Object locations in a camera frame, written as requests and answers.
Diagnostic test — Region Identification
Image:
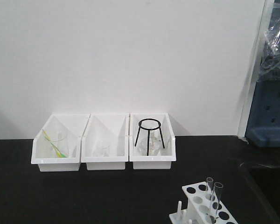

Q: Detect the clear glass test tube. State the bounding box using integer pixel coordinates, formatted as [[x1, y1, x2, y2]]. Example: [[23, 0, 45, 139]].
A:
[[208, 182, 224, 224]]

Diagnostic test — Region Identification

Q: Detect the white test tube rack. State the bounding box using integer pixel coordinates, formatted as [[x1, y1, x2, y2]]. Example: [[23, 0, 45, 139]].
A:
[[169, 182, 237, 224]]

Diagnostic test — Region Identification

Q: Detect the grey pegboard drying rack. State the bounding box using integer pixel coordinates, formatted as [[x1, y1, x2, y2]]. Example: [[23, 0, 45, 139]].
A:
[[245, 0, 280, 147]]

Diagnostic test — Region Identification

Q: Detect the right white storage bin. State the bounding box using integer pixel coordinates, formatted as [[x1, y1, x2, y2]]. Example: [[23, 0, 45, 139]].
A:
[[129, 113, 176, 169]]

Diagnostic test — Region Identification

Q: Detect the white storage bin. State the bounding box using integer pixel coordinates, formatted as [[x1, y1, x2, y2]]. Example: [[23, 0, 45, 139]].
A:
[[129, 113, 176, 169], [81, 113, 129, 170], [31, 114, 90, 172]]

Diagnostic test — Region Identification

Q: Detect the clear glass flask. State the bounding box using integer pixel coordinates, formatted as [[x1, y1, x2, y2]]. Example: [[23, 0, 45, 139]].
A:
[[137, 137, 163, 156]]

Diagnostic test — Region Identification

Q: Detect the middle white storage bin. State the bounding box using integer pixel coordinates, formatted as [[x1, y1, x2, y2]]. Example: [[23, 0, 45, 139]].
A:
[[81, 113, 129, 170]]

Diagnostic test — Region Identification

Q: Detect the clear glass beaker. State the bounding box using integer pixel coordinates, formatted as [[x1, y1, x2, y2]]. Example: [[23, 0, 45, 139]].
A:
[[93, 140, 111, 157]]

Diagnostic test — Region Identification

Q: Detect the clear glass funnel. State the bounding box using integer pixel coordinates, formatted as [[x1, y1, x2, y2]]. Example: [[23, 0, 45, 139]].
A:
[[45, 132, 69, 158]]

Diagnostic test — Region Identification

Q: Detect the left white storage bin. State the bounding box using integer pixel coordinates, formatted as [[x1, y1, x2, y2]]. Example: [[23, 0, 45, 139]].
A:
[[31, 114, 90, 172]]

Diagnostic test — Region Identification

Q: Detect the plastic bag of pegs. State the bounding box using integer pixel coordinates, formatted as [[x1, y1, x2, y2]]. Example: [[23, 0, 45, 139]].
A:
[[258, 15, 280, 82]]

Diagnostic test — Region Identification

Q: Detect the black lab sink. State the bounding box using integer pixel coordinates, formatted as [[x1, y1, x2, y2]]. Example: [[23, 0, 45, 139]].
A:
[[239, 162, 280, 224]]

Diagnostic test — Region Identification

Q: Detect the black wire tripod stand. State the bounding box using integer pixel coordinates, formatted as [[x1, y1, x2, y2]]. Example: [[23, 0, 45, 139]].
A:
[[134, 118, 165, 149]]

